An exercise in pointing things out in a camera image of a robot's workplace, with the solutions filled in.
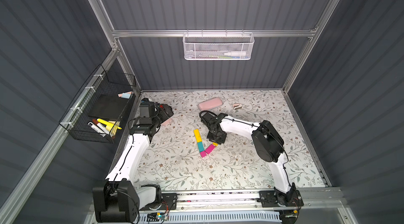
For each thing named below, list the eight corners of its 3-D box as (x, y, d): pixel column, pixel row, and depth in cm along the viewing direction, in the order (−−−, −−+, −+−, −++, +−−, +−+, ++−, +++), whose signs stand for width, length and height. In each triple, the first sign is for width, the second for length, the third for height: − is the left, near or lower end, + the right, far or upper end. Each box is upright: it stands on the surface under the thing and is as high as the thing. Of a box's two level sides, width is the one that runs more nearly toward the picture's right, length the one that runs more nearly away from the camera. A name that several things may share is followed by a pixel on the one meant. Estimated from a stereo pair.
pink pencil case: (199, 111, 111) (199, 108, 108) (197, 105, 114) (197, 102, 112) (223, 105, 114) (223, 102, 112) (220, 99, 118) (220, 96, 116)
